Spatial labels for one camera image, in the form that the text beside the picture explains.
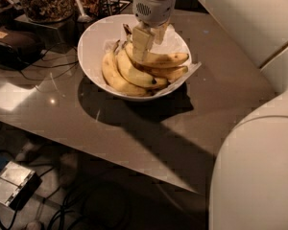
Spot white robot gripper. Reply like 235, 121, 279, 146
132, 0, 176, 61

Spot yellow banana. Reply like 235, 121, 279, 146
123, 24, 189, 69
102, 41, 149, 97
143, 66, 188, 82
116, 46, 168, 89

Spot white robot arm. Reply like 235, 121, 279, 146
198, 0, 288, 230

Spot white paper bowl liner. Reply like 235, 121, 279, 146
101, 24, 201, 101

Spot white ceramic bowl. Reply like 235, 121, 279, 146
78, 14, 200, 102

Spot metal scoop spoon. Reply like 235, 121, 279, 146
75, 0, 92, 23

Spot dark metal stand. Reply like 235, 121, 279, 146
13, 14, 76, 54

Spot glass jar of nuts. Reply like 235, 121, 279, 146
20, 0, 73, 24

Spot black device with label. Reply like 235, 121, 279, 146
0, 27, 45, 70

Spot silver metal box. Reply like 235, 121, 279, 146
0, 161, 42, 210

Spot black wire basket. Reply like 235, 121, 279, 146
98, 0, 131, 18

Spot black cable on table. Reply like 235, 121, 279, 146
17, 41, 81, 82

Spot black floor cables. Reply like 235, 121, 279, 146
0, 163, 132, 230

